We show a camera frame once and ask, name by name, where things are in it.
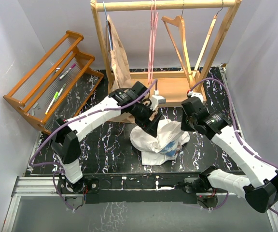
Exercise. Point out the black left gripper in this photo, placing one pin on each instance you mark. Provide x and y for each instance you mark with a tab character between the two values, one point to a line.
149	126

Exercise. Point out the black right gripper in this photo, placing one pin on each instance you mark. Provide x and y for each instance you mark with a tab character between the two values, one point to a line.
184	127

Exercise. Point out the white t shirt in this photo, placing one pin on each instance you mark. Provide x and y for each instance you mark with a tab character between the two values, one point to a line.
157	150

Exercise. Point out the beige t shirt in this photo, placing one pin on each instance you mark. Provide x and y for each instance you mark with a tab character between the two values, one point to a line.
119	61

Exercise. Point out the pink wire hanger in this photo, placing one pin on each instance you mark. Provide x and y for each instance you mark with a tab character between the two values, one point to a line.
155	23
150	45

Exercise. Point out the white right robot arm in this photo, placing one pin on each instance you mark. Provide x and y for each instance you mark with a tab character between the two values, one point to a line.
259	186

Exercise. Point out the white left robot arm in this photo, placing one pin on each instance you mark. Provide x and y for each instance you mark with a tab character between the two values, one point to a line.
68	134

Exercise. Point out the light wooden hanger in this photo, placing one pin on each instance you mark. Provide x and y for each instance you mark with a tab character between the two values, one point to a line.
207	39

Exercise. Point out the wooden clothes rack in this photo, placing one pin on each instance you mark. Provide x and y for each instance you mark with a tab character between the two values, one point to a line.
172	83

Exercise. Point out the purple capped marker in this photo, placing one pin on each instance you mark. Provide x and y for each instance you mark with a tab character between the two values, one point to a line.
66	72

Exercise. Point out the green capped marker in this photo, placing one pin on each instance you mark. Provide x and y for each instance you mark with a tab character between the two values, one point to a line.
54	97

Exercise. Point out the white green marker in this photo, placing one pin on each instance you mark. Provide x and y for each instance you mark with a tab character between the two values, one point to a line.
59	93

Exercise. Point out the orange wooden shelf rack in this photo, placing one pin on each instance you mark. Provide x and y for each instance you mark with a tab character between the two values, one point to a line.
31	96

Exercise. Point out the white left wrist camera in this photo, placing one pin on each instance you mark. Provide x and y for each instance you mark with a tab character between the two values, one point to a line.
156	100

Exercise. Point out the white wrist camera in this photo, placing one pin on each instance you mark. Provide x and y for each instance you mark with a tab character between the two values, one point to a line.
195	94
156	100

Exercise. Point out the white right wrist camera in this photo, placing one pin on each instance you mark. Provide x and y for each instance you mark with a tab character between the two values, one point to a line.
195	94

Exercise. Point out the blue wire hanger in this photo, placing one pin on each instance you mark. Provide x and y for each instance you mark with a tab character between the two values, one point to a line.
108	28

